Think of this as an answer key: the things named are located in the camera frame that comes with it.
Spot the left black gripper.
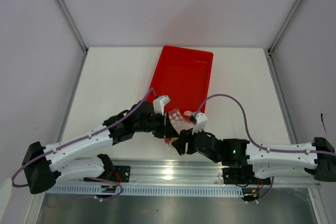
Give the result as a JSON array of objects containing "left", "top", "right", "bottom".
[{"left": 134, "top": 111, "right": 179, "bottom": 140}]

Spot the red chili pepper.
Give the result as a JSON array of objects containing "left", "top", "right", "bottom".
[{"left": 165, "top": 137, "right": 179, "bottom": 147}]

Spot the clear zip top bag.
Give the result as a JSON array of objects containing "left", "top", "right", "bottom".
[{"left": 168, "top": 109, "right": 194, "bottom": 155}]

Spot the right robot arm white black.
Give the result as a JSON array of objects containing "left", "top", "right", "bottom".
[{"left": 172, "top": 130, "right": 335, "bottom": 184}]

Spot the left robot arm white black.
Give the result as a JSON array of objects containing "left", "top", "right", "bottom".
[{"left": 20, "top": 101, "right": 179, "bottom": 195}]

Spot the pale egg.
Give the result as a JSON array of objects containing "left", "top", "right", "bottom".
[{"left": 183, "top": 111, "right": 193, "bottom": 117}]

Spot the red plastic tray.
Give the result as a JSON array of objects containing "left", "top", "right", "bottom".
[{"left": 150, "top": 45, "right": 214, "bottom": 113}]

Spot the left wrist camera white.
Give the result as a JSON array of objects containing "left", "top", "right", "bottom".
[{"left": 152, "top": 95, "right": 171, "bottom": 115}]

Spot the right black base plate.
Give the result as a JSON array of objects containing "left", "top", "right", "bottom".
[{"left": 222, "top": 165, "right": 271, "bottom": 187}]

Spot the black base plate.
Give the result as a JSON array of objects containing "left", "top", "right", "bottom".
[
  {"left": 222, "top": 165, "right": 271, "bottom": 187},
  {"left": 97, "top": 166, "right": 131, "bottom": 183}
]

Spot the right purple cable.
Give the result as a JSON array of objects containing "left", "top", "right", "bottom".
[{"left": 190, "top": 93, "right": 336, "bottom": 156}]

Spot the purple cable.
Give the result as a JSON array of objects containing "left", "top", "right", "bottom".
[
  {"left": 190, "top": 93, "right": 336, "bottom": 156},
  {"left": 12, "top": 87, "right": 158, "bottom": 203}
]

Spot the aluminium mounting rail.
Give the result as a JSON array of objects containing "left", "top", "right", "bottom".
[{"left": 36, "top": 157, "right": 321, "bottom": 188}]

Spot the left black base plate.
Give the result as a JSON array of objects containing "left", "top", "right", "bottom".
[{"left": 97, "top": 166, "right": 131, "bottom": 183}]

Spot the slotted cable duct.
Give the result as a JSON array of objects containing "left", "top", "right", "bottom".
[{"left": 46, "top": 184, "right": 257, "bottom": 198}]

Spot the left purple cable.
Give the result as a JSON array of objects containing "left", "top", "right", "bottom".
[{"left": 12, "top": 87, "right": 158, "bottom": 203}]

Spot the left aluminium frame post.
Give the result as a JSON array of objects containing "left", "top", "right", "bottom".
[{"left": 54, "top": 0, "right": 88, "bottom": 55}]

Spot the aluminium frame post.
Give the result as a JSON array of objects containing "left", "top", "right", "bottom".
[
  {"left": 267, "top": 0, "right": 305, "bottom": 56},
  {"left": 54, "top": 0, "right": 88, "bottom": 55}
]

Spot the right aluminium frame post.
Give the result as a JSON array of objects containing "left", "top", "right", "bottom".
[{"left": 267, "top": 0, "right": 305, "bottom": 56}]

